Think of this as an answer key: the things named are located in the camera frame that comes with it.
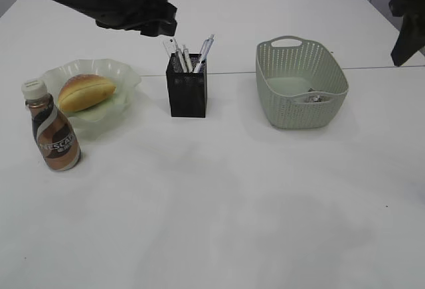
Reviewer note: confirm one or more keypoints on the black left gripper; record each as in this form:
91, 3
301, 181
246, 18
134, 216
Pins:
149, 17

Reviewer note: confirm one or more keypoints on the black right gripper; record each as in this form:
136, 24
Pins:
411, 35

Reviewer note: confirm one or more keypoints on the clear plastic ruler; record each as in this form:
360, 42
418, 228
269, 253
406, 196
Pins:
171, 46

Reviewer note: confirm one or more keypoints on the yellow-green clear pen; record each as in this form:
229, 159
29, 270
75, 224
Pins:
179, 55

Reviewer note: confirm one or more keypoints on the white blue pen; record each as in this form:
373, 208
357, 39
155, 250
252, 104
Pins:
187, 59

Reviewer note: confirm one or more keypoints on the white grey pen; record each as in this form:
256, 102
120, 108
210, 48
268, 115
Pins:
207, 44

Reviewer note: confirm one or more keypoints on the golden bread roll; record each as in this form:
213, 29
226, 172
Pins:
84, 91

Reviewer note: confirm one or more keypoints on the brown Nescafe coffee bottle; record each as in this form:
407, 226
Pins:
52, 132

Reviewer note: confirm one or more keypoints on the black mesh pen holder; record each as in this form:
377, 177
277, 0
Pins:
187, 91

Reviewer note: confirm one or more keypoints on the pale green wavy plate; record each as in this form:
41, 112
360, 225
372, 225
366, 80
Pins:
122, 75

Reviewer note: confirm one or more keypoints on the green plastic woven basket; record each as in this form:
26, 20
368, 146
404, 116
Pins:
286, 68

